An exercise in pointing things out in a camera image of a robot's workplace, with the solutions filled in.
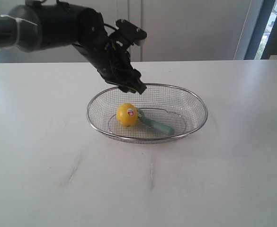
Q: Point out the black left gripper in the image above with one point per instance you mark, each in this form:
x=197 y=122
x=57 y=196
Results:
x=113 y=64

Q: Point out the yellow lemon with sticker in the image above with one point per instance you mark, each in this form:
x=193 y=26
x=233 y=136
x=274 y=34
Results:
x=127 y=115

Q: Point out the teal handled peeler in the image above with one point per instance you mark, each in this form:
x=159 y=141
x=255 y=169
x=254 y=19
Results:
x=167 y=130

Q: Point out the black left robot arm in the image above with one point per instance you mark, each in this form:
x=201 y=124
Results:
x=35 y=26

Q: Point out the oval metal mesh basket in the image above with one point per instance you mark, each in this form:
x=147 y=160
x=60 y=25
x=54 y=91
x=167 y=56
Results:
x=173 y=106

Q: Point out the white cabinet doors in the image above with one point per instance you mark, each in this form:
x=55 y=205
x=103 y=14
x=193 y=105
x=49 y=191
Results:
x=185 y=30

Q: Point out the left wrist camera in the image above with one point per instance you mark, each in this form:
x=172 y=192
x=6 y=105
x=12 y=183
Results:
x=128 y=34

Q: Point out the window with dark frame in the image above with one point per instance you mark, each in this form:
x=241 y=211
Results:
x=266 y=24

